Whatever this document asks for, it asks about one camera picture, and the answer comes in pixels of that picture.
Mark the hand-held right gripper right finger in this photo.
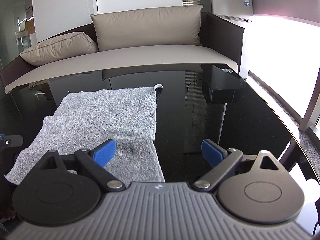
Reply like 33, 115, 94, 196
192, 139, 284, 192

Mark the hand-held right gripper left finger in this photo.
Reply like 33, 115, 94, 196
37, 139, 125, 193

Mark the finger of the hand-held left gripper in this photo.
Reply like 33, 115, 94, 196
0, 133, 24, 153

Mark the grey fluffy towel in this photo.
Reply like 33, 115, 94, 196
4, 84, 165, 184

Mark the small beige cushion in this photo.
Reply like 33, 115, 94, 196
19, 32, 98, 67

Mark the dark brown sofa beige seat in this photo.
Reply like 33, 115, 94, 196
0, 11, 245, 95

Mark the large beige cushion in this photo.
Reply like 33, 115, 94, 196
89, 4, 204, 52

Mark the silver mini fridge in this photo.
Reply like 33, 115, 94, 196
200, 0, 253, 22

